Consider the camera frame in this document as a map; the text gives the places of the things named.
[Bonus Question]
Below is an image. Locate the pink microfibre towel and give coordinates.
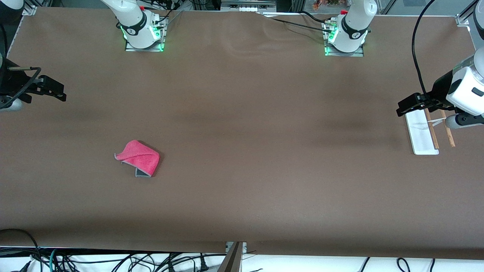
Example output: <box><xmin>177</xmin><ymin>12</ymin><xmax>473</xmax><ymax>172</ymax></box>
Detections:
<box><xmin>114</xmin><ymin>140</ymin><xmax>160</xmax><ymax>178</ymax></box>

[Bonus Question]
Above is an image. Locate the white rectangular tray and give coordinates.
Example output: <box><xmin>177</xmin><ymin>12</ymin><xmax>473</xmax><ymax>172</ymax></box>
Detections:
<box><xmin>405</xmin><ymin>108</ymin><xmax>456</xmax><ymax>156</ymax></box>

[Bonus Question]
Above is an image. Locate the orange red background object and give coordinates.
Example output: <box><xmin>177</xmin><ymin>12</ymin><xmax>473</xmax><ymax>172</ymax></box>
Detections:
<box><xmin>312</xmin><ymin>0</ymin><xmax>343</xmax><ymax>10</ymax></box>

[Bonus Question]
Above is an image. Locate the brown table cover sheet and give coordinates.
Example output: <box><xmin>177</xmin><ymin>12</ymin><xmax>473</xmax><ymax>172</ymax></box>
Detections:
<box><xmin>0</xmin><ymin>7</ymin><xmax>484</xmax><ymax>260</ymax></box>

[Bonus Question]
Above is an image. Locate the grey metal box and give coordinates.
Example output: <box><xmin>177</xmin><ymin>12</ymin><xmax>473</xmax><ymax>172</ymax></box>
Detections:
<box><xmin>220</xmin><ymin>0</ymin><xmax>277</xmax><ymax>12</ymax></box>

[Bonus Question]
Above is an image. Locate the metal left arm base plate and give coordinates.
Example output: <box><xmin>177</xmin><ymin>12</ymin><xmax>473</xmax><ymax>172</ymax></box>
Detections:
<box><xmin>324</xmin><ymin>21</ymin><xmax>365</xmax><ymax>57</ymax></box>

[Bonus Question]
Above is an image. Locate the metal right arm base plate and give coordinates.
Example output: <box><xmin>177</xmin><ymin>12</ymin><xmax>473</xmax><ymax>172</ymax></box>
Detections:
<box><xmin>125</xmin><ymin>19</ymin><xmax>166</xmax><ymax>52</ymax></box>

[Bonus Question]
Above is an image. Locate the short black table cable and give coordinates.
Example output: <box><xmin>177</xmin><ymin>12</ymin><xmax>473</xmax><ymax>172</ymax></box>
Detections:
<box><xmin>301</xmin><ymin>11</ymin><xmax>333</xmax><ymax>23</ymax></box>

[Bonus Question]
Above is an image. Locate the long black table cable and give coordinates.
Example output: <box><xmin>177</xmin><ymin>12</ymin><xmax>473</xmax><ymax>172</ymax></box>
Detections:
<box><xmin>261</xmin><ymin>11</ymin><xmax>335</xmax><ymax>32</ymax></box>

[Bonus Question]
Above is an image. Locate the thick black arched floor cable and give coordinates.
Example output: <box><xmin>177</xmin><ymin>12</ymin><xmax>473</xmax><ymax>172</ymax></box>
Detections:
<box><xmin>0</xmin><ymin>229</ymin><xmax>42</xmax><ymax>272</ymax></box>

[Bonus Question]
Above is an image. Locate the tangled black floor cable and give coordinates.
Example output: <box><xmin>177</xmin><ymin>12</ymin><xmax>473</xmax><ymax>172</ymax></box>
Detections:
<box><xmin>57</xmin><ymin>252</ymin><xmax>227</xmax><ymax>272</ymax></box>

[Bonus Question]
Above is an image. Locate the aluminium post with bracket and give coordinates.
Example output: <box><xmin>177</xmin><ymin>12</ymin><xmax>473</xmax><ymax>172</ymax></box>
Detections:
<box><xmin>217</xmin><ymin>242</ymin><xmax>247</xmax><ymax>272</ymax></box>

